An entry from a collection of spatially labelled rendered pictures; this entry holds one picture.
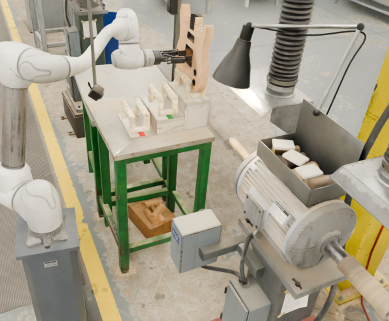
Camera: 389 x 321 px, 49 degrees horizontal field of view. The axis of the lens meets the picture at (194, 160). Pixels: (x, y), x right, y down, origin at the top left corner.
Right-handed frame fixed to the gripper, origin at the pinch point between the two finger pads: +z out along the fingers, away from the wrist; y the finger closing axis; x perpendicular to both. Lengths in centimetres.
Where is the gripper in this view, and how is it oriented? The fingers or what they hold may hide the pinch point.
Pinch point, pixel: (188, 55)
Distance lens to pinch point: 234.8
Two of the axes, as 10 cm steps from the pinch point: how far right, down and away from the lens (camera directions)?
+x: 1.1, -8.2, -5.7
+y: 4.0, 5.6, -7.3
